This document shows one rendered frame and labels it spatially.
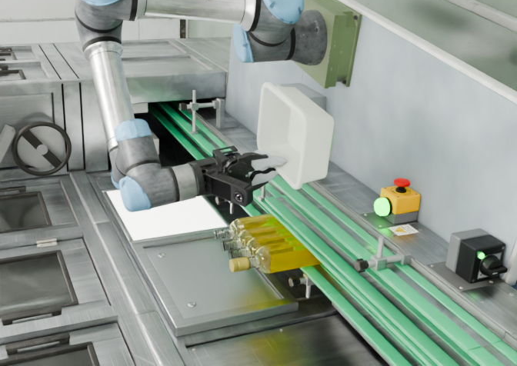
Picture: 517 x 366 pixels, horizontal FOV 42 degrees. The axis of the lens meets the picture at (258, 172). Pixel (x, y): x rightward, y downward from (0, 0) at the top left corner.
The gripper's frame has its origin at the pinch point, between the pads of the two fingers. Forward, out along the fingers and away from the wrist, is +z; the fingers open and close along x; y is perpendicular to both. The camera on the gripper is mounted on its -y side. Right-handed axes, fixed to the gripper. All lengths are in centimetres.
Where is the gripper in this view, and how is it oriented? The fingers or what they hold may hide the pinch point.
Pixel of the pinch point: (282, 164)
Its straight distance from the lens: 149.0
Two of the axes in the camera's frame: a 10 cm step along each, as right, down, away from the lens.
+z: 9.2, -2.1, 3.4
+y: -4.0, -4.5, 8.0
